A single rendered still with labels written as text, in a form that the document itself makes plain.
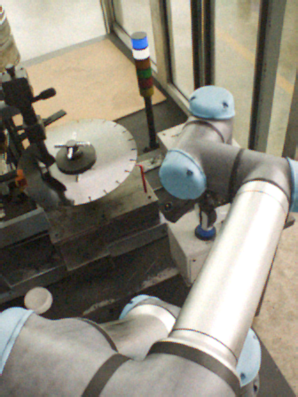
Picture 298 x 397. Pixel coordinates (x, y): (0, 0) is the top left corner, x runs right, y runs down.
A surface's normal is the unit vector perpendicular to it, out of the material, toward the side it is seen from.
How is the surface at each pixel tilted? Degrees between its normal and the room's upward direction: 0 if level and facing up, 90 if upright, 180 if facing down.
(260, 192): 10
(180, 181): 90
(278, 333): 0
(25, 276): 0
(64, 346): 35
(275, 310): 0
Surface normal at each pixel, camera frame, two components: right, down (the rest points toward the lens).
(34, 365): -0.07, -0.70
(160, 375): -0.01, -0.90
